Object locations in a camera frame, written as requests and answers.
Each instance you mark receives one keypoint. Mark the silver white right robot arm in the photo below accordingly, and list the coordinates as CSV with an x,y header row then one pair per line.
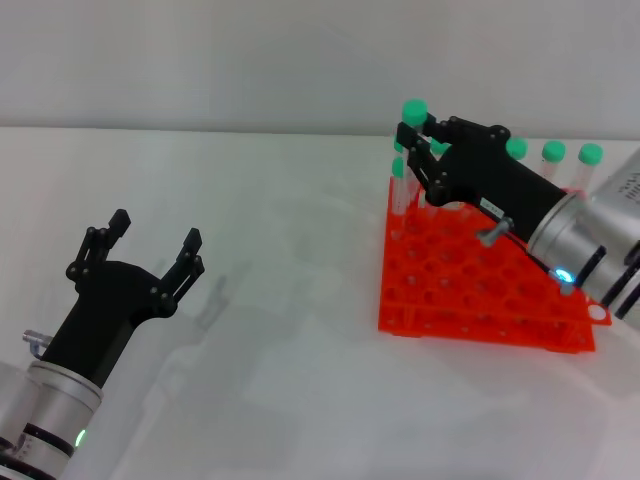
x,y
565,235

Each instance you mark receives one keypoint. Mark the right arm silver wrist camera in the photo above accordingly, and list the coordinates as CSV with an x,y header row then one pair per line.
x,y
620,190

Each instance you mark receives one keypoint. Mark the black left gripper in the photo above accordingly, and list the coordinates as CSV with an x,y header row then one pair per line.
x,y
110,310

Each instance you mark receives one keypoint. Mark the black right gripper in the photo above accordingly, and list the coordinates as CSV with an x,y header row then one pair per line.
x,y
490,175

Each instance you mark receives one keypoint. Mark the orange test tube rack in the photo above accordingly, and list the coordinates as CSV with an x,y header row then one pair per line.
x,y
450,300

